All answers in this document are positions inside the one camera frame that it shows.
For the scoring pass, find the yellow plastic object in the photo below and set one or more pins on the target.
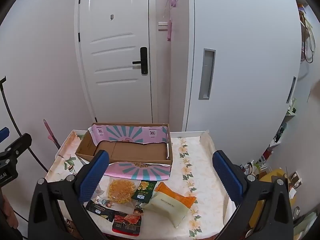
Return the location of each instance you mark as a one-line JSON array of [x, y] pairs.
[[272, 176]]

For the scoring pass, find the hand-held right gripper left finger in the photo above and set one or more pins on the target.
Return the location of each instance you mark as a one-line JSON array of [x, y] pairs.
[[93, 176]]

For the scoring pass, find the hanging tote bag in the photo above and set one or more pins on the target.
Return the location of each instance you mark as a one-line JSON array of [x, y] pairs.
[[305, 30]]

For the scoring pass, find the green cloth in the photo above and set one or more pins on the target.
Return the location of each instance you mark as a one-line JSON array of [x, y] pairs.
[[306, 223]]

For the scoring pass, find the black snack packet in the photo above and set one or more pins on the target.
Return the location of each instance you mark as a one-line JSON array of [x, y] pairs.
[[98, 209]]

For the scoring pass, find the white light switch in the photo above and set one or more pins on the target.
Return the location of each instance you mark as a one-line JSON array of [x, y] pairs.
[[163, 26]]

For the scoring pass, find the small dark snack packet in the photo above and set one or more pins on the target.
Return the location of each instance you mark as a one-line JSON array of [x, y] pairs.
[[138, 211]]

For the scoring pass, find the small white snack packet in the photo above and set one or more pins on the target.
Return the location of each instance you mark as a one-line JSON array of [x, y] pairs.
[[105, 202]]

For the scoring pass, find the clear yellow waffle snack packet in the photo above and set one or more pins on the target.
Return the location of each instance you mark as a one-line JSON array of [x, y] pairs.
[[120, 188]]

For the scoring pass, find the white refrigerator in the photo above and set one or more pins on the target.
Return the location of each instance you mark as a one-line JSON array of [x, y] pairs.
[[250, 55]]

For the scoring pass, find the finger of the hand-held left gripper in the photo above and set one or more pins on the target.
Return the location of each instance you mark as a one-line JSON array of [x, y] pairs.
[[3, 133], [20, 143]]

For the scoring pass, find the green snack packet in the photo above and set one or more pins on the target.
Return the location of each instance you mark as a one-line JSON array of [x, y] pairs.
[[145, 190]]

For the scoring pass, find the person's left hand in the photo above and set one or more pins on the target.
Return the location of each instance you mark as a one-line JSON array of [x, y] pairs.
[[8, 212]]

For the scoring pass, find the pale yellow snack packet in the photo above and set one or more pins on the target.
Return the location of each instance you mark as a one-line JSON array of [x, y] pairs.
[[165, 206]]

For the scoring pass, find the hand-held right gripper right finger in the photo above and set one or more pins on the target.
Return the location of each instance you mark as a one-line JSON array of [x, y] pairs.
[[227, 176]]

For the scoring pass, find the orange snack packet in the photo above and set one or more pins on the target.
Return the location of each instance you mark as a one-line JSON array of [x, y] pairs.
[[185, 198]]

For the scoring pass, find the floral tablecloth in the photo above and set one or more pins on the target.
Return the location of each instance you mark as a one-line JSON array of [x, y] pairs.
[[200, 160]]

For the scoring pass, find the row of shelf items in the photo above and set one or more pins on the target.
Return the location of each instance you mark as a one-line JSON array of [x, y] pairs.
[[270, 150]]

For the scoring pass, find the white table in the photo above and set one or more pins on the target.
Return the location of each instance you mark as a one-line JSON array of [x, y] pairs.
[[192, 133]]

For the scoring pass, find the white panel door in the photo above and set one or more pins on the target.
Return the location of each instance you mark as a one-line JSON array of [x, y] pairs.
[[112, 92]]

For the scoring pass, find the pink striped cardboard box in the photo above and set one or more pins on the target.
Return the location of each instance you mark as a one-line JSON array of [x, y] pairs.
[[130, 152]]

